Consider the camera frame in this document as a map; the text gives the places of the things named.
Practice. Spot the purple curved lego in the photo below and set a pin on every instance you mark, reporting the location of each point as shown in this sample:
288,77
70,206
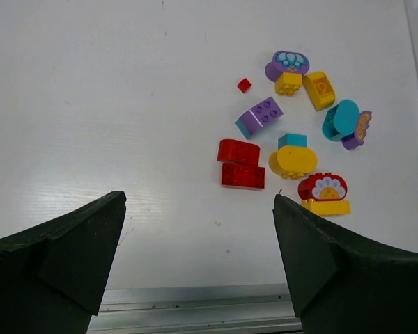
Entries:
259,117

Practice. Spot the purple fan lego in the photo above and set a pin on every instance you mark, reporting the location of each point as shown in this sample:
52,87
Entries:
356,139

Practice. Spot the tiny red lego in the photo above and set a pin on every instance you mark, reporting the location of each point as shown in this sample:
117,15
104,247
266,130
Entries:
244,85

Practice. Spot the yellow oval lego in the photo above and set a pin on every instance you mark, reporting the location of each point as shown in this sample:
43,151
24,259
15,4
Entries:
293,162

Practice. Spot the small teal lego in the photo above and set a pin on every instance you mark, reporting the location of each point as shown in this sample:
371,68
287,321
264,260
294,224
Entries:
292,139

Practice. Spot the teal oval lego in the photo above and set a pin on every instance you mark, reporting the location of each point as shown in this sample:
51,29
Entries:
341,120

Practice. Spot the aluminium frame rail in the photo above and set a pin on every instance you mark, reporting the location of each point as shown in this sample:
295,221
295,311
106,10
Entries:
219,309

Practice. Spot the yellow curved lego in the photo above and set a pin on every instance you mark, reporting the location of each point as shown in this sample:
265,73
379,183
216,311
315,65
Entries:
319,90

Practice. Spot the small yellow lego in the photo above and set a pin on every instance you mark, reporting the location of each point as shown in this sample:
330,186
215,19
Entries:
288,83

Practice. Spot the red flower lego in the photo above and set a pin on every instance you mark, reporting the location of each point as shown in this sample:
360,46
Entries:
322,187

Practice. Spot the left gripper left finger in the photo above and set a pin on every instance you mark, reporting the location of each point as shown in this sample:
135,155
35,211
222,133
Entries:
53,276

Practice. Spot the yellow flat lego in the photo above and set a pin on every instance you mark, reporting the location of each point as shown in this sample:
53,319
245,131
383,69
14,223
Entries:
327,208

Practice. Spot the red arch lego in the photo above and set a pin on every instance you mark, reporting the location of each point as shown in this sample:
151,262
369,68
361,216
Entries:
238,152

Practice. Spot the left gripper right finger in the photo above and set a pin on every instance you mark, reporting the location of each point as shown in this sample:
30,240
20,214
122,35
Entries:
342,282

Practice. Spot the purple flower lego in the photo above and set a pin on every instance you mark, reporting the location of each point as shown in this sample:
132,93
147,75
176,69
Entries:
288,62

